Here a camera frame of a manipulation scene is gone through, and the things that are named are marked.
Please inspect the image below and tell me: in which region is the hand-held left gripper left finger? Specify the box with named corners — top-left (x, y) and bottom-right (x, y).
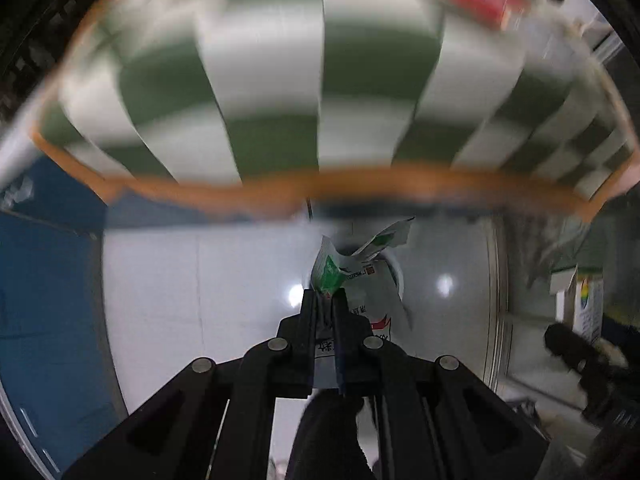
top-left (62, 290), bottom-right (318, 480)

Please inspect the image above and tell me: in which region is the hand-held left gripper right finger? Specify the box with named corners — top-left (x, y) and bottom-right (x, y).
top-left (332, 289), bottom-right (550, 480)

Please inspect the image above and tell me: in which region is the white green torn wrapper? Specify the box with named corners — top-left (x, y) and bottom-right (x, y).
top-left (309, 217), bottom-right (417, 392)

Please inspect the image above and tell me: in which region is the person's dark trouser leg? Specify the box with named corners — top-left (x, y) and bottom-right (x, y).
top-left (284, 391), bottom-right (377, 480)

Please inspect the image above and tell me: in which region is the green white checkered tablecloth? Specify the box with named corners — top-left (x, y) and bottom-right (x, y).
top-left (0, 0), bottom-right (640, 223)

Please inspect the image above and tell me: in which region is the black shoe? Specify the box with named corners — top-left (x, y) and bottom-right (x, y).
top-left (543, 322), bottom-right (640, 428)

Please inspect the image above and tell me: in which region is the cardboard box with colourful print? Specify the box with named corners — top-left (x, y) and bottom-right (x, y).
top-left (549, 264), bottom-right (607, 347)

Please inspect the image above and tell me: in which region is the blue panel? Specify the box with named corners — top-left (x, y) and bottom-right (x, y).
top-left (0, 154), bottom-right (128, 478)

